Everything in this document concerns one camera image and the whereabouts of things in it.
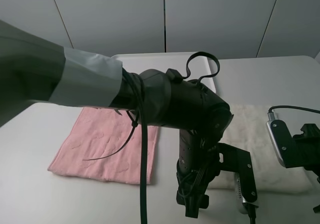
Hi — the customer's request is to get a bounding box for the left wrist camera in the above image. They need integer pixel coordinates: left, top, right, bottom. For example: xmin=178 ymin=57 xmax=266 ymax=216
xmin=218 ymin=143 xmax=258 ymax=208

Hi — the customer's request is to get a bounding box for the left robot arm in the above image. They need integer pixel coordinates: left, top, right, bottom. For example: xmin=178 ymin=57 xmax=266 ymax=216
xmin=0 ymin=22 xmax=233 ymax=217

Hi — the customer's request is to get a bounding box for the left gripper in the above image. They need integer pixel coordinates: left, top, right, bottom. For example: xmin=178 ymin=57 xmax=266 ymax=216
xmin=176 ymin=129 xmax=223 ymax=209

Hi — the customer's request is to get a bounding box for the cream white towel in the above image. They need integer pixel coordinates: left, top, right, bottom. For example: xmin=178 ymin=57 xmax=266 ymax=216
xmin=221 ymin=104 xmax=312 ymax=194

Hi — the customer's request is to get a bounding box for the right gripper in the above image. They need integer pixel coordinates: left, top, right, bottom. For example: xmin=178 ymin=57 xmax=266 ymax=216
xmin=292 ymin=123 xmax=320 ymax=207

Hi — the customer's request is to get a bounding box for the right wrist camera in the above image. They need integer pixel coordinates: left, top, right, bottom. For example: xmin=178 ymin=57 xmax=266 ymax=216
xmin=266 ymin=106 xmax=298 ymax=169

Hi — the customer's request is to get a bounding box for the white plastic tray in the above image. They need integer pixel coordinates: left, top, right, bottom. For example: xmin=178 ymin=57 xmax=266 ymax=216
xmin=113 ymin=52 xmax=211 ymax=80

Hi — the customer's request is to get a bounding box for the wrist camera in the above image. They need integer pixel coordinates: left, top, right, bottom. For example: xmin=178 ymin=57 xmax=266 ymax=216
xmin=218 ymin=143 xmax=258 ymax=208
xmin=266 ymin=106 xmax=298 ymax=169

